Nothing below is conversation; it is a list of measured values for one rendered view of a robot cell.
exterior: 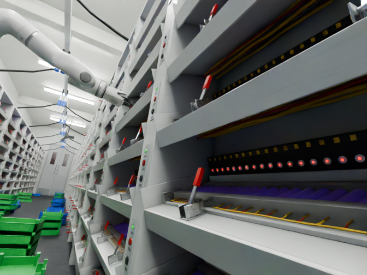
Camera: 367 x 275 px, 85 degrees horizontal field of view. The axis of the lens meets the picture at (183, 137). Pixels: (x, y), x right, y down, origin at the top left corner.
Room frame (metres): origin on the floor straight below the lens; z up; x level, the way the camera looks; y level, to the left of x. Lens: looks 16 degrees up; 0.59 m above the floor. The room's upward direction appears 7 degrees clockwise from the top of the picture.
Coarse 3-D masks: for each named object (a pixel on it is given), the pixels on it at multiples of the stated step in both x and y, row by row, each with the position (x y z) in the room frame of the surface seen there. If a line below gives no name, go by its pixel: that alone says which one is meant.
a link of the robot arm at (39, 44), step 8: (40, 32) 0.73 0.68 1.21; (32, 40) 0.72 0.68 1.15; (40, 40) 0.73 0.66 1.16; (48, 40) 0.74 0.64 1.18; (32, 48) 0.74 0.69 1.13; (40, 48) 0.74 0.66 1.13; (48, 48) 0.74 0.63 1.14; (56, 48) 0.76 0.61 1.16; (40, 56) 0.77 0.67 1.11; (48, 56) 0.76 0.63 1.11; (56, 56) 0.76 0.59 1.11; (64, 56) 0.75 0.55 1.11; (72, 56) 0.75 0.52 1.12; (56, 64) 0.75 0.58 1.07; (64, 64) 0.74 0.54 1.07; (72, 64) 0.75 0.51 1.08; (80, 64) 0.76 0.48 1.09; (64, 72) 0.76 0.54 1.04; (72, 72) 0.76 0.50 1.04; (80, 72) 0.76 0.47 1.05; (88, 72) 0.78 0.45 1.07; (80, 80) 0.78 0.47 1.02; (88, 80) 0.79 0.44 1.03
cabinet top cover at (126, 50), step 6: (150, 0) 0.99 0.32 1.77; (144, 6) 1.05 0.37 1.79; (150, 6) 1.04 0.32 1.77; (144, 12) 1.09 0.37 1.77; (144, 18) 1.14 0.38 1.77; (132, 36) 1.32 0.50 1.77; (126, 48) 1.47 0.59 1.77; (126, 54) 1.56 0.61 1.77; (120, 60) 1.65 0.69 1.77; (120, 66) 1.75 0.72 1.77
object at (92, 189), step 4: (96, 180) 1.60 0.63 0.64; (88, 184) 1.75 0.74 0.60; (92, 184) 1.76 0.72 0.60; (96, 184) 1.77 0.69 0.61; (88, 188) 1.75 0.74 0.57; (92, 188) 1.59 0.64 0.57; (96, 188) 1.35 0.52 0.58; (88, 192) 1.65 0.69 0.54; (92, 192) 1.42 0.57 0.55; (96, 192) 1.34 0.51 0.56; (92, 196) 1.46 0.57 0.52; (96, 196) 1.28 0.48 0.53
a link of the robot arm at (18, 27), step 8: (0, 8) 0.65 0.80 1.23; (0, 16) 0.65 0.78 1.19; (8, 16) 0.66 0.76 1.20; (16, 16) 0.67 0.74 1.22; (0, 24) 0.67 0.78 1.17; (8, 24) 0.67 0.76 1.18; (16, 24) 0.68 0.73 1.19; (24, 24) 0.69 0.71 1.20; (0, 32) 0.69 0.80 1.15; (8, 32) 0.70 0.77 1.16; (16, 32) 0.70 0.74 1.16; (24, 32) 0.70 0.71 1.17; (32, 32) 0.71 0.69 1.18; (24, 40) 0.72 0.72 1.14
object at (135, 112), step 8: (152, 72) 0.60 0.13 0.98; (152, 88) 0.62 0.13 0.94; (144, 96) 0.69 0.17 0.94; (136, 104) 0.78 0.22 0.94; (144, 104) 0.71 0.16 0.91; (128, 112) 0.89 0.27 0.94; (136, 112) 0.80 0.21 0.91; (144, 112) 0.92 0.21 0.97; (120, 120) 1.03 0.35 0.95; (128, 120) 0.91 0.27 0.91; (136, 120) 1.05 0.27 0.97; (144, 120) 1.08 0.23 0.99; (120, 128) 1.06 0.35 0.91
